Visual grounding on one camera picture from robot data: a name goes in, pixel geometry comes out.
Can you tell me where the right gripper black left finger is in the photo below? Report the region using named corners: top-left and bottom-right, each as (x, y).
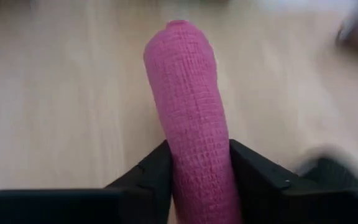
top-left (0, 139), bottom-right (175, 224)

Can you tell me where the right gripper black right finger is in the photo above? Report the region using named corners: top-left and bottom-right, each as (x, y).
top-left (229, 139), bottom-right (358, 224)

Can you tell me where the pink bandage roll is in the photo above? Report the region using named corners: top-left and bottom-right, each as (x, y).
top-left (143, 19), bottom-right (245, 224)

